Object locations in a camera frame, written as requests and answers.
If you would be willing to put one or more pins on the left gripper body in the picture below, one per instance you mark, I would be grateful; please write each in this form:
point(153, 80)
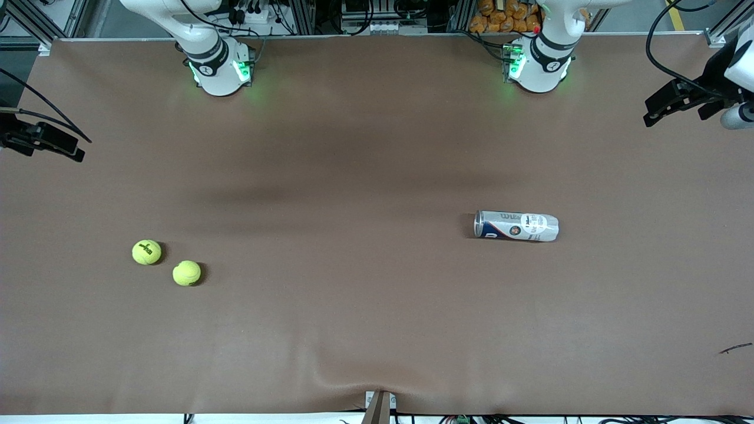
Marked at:
point(711, 83)

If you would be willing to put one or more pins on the yellow-green tennis ball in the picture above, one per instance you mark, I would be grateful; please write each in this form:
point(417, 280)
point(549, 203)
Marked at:
point(146, 252)
point(187, 273)

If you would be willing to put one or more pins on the silver blue tennis ball can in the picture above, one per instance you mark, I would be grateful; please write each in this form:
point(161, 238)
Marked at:
point(515, 226)

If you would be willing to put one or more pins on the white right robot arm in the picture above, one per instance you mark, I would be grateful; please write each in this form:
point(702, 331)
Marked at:
point(218, 70)

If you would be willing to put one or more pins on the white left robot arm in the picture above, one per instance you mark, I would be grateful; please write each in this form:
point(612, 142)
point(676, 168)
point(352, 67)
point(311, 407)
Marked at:
point(539, 68)

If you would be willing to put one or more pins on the pile of orange objects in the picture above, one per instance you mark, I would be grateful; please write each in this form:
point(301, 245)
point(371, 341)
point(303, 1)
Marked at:
point(500, 17)

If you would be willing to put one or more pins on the white strip with black plugs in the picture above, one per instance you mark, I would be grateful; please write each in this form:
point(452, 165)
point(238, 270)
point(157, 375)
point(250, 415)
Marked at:
point(253, 15)

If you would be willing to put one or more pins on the small dark twig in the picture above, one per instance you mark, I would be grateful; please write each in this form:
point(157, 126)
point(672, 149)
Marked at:
point(736, 348)

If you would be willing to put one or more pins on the small white power strip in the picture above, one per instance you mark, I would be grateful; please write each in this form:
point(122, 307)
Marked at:
point(384, 27)

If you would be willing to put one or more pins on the brown table mat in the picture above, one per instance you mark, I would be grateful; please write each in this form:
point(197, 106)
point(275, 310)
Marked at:
point(377, 176)

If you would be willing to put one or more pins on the grey metal equipment box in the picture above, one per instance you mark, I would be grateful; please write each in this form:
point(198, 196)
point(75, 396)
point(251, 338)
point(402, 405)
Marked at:
point(365, 9)

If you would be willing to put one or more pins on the aluminium frame profile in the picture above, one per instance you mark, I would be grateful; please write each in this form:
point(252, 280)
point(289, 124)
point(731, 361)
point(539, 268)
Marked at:
point(730, 20)
point(35, 23)

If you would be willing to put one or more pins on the aluminium frame post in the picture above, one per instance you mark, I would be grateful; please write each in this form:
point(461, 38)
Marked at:
point(301, 15)
point(462, 15)

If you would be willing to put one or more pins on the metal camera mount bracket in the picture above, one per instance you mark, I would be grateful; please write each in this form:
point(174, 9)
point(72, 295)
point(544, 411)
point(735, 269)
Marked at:
point(380, 409)

